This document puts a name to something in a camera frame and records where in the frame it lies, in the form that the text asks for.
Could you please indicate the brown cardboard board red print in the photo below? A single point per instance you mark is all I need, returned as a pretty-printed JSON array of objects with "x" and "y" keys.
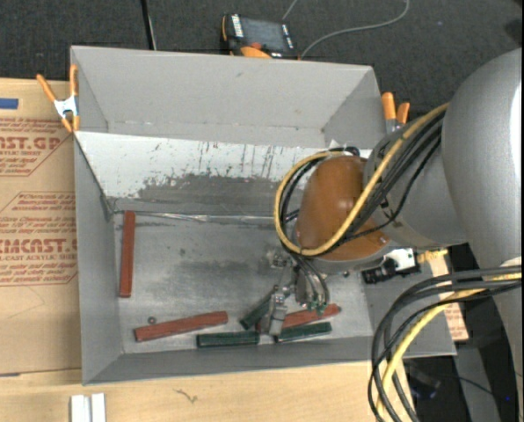
[{"x": 29, "y": 235}]

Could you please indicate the red-brown flat block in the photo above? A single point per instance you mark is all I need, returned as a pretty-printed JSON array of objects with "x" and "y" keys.
[
  {"x": 299, "y": 317},
  {"x": 180, "y": 325},
  {"x": 127, "y": 253}
]

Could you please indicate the grey metal bin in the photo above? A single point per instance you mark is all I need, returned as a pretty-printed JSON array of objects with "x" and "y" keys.
[{"x": 209, "y": 253}]

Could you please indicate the dark green flat block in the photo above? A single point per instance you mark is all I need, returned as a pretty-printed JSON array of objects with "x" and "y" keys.
[
  {"x": 254, "y": 315},
  {"x": 227, "y": 339},
  {"x": 306, "y": 332}
]

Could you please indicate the black cylinder on white bracket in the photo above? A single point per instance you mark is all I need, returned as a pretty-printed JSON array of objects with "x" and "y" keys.
[{"x": 387, "y": 271}]

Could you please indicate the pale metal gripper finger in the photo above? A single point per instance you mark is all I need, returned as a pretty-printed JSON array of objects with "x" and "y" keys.
[{"x": 278, "y": 319}]

